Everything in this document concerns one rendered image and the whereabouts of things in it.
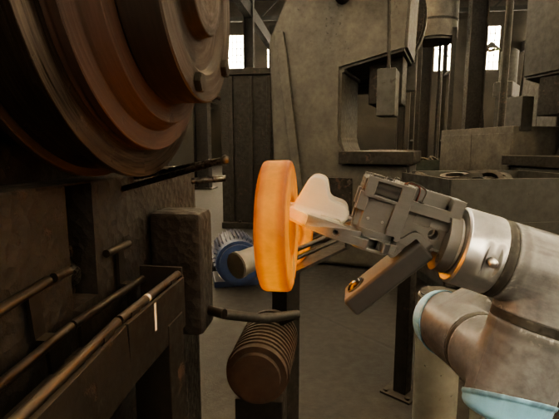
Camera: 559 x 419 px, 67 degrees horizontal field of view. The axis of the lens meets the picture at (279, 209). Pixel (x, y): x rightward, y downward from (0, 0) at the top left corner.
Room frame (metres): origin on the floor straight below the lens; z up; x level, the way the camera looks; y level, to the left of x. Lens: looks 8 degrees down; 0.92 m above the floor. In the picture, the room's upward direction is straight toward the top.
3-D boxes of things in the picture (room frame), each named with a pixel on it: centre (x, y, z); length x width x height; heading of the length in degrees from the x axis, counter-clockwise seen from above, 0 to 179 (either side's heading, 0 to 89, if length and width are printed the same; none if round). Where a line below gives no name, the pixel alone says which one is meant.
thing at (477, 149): (4.38, -2.17, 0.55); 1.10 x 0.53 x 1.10; 12
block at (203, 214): (0.81, 0.19, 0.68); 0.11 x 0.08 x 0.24; 82
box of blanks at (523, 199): (2.82, -1.40, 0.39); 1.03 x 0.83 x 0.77; 97
